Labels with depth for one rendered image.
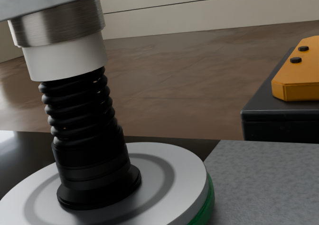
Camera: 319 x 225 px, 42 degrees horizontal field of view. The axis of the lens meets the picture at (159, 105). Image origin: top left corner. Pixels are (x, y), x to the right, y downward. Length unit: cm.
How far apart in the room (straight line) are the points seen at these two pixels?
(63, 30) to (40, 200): 18
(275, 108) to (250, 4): 585
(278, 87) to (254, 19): 581
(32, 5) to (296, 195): 30
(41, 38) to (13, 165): 35
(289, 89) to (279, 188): 50
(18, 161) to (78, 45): 36
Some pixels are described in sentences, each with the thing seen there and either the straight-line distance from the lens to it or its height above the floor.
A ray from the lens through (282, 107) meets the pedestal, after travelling 91.
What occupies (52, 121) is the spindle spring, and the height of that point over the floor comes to 95.
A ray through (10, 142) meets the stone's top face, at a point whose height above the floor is 82.
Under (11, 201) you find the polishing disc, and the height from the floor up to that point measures 86.
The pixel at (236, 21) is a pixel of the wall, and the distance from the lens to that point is 687.
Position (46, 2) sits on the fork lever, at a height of 105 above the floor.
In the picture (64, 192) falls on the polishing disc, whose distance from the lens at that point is 42.
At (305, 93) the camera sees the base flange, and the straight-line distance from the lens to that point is 93.
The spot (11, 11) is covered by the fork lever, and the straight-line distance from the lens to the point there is 33.
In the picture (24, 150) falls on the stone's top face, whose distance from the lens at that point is 72.
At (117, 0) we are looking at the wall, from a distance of 803.
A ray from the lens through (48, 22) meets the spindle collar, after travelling 35.
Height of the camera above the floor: 105
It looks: 17 degrees down
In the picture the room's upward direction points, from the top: 11 degrees counter-clockwise
